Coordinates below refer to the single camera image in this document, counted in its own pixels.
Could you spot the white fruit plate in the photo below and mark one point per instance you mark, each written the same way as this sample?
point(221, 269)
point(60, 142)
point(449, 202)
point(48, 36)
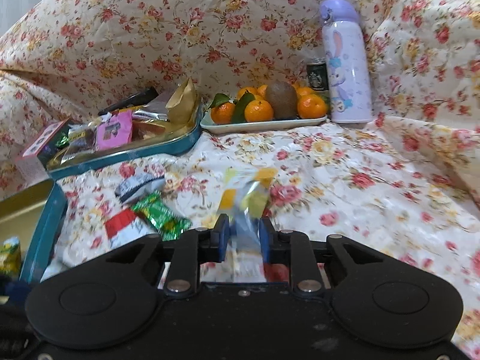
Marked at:
point(256, 127)

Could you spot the white red striped packet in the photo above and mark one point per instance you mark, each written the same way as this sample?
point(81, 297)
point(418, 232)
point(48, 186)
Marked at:
point(126, 227)

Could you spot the brown paper packet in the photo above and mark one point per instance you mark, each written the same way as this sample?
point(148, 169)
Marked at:
point(183, 104)

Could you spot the black remote control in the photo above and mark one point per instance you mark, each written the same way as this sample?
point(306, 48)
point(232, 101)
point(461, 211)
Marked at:
point(135, 100)

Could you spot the orange mandarin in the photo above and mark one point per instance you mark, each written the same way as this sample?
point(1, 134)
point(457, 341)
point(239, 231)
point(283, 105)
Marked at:
point(311, 106)
point(222, 114)
point(258, 111)

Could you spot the purple rabbit thermos bottle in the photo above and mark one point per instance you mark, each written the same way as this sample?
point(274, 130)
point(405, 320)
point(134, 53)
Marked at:
point(346, 63)

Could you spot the empty teal gold tin tray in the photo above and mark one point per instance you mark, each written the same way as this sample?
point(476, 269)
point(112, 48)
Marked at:
point(36, 217)

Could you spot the pink snack packet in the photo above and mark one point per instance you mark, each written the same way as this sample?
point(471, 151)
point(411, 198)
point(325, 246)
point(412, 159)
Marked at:
point(115, 132)

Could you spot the black starbucks can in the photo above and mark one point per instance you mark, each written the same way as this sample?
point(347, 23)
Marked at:
point(317, 74)

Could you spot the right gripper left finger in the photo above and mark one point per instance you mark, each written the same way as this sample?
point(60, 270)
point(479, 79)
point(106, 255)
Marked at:
point(194, 248)

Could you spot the white blue snack packet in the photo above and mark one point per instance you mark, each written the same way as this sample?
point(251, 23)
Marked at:
point(137, 186)

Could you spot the red white snack box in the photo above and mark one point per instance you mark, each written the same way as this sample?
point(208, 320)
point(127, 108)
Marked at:
point(32, 161)

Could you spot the green foil candy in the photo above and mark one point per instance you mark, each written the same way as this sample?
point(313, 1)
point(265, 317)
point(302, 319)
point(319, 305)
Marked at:
point(165, 221)

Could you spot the floral sofa cover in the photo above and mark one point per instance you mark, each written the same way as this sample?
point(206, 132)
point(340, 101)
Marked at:
point(406, 184)

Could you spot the brown kiwi fruit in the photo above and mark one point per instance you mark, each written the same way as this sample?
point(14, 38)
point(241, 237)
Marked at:
point(283, 98)

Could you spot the yellow silver snack packet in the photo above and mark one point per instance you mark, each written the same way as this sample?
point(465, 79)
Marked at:
point(245, 197)

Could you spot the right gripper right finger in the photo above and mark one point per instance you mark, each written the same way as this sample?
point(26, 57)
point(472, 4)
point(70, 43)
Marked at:
point(291, 257)

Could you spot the green landscape snack packet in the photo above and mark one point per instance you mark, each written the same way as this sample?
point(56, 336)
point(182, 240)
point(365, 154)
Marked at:
point(10, 257)

